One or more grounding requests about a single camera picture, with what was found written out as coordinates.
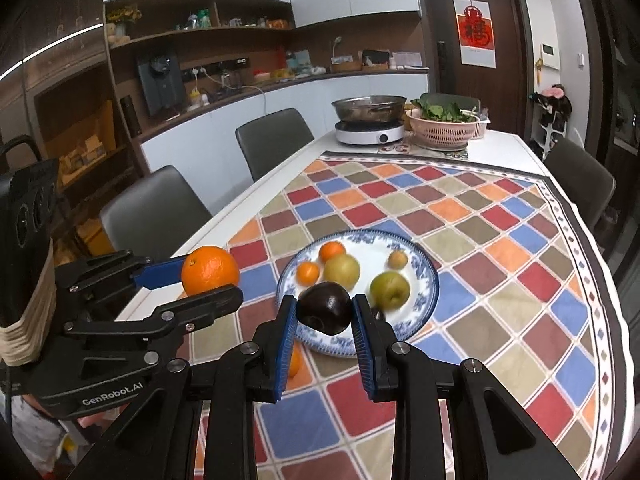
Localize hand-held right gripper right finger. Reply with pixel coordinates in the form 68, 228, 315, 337
350, 294, 576, 480

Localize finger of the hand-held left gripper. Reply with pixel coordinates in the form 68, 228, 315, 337
54, 251, 193, 293
62, 283, 245, 341

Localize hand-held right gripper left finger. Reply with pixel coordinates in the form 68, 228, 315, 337
65, 295, 300, 480

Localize large orange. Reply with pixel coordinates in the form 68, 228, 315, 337
181, 245, 241, 297

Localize dark purple plum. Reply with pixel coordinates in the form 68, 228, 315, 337
296, 282, 352, 337

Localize green apple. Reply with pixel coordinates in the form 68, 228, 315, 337
322, 254, 361, 286
369, 271, 412, 311

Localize blue patterned white plate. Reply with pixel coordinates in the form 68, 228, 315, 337
276, 229, 441, 358

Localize grey dining chair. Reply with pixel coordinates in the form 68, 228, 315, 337
99, 165, 213, 263
425, 92, 482, 113
235, 108, 316, 183
542, 137, 617, 231

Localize colourful checkered tablecloth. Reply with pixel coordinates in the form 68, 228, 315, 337
190, 152, 616, 480

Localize black thermos bottle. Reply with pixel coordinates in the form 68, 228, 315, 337
120, 95, 141, 137

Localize black water dispenser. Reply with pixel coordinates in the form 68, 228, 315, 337
136, 52, 187, 118

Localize person's patterned clothing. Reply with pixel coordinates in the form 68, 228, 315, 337
10, 395, 68, 476

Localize white induction cooker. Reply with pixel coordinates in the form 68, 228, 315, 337
334, 120, 407, 147

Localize pink plastic basket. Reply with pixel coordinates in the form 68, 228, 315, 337
405, 109, 476, 150

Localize yellow flower bouquet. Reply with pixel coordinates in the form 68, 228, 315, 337
107, 5, 142, 26

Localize steel hot pot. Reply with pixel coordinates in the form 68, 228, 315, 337
331, 96, 407, 124

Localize white plastic basket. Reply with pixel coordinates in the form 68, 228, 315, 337
465, 112, 493, 139

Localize green leafy vegetables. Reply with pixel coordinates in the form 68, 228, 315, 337
411, 92, 481, 123

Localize dark brown door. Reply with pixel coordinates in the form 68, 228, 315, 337
411, 0, 531, 136

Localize red and white door poster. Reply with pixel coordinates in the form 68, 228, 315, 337
453, 0, 497, 68

